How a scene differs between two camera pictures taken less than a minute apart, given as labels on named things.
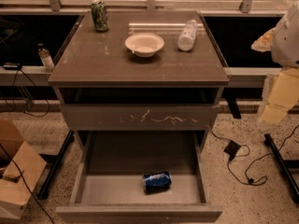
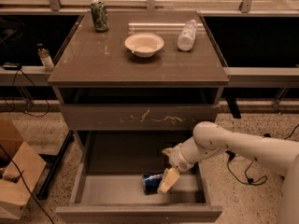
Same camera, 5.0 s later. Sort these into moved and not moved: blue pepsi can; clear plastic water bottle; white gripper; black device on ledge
Moved: white gripper
Not moved: black device on ledge; clear plastic water bottle; blue pepsi can
